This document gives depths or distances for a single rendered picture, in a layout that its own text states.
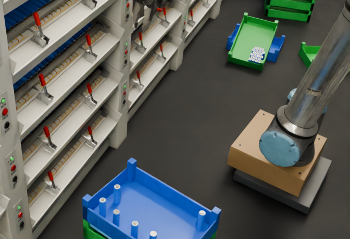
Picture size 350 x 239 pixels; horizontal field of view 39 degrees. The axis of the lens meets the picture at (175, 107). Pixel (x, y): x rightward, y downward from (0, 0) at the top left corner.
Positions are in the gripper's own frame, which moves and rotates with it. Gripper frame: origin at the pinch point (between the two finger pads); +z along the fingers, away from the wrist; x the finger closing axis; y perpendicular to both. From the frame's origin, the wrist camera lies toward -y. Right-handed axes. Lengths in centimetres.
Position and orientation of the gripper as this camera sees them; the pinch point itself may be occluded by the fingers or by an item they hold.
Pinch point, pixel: (138, 26)
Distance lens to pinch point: 175.6
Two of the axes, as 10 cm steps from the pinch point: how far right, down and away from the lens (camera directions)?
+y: 5.9, -1.8, 7.9
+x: -7.6, -4.5, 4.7
